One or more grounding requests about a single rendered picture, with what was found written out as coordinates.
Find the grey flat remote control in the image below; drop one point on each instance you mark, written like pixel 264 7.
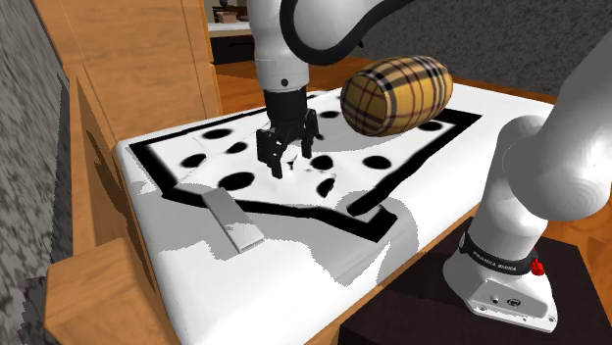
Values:
pixel 232 219

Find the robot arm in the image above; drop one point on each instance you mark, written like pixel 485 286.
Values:
pixel 526 157

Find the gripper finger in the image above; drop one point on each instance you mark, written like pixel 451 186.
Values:
pixel 309 139
pixel 267 149

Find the plaid cylindrical pillow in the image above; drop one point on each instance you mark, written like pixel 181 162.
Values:
pixel 397 95

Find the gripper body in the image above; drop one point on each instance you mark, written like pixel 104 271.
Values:
pixel 286 111

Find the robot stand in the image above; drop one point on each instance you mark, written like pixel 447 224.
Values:
pixel 420 310

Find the dark cabinet with white top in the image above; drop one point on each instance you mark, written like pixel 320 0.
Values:
pixel 232 45

